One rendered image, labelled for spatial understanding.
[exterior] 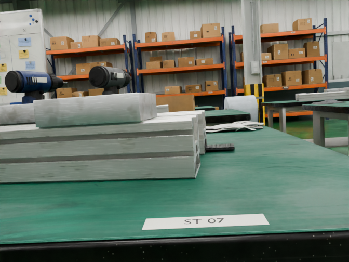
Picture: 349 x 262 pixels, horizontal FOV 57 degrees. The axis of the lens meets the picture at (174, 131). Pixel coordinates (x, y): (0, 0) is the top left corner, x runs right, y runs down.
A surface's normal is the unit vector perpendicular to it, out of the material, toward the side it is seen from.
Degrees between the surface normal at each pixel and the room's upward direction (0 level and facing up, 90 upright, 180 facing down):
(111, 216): 0
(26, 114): 90
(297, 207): 0
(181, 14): 90
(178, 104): 89
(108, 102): 90
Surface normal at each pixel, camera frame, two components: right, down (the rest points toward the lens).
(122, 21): -0.06, 0.10
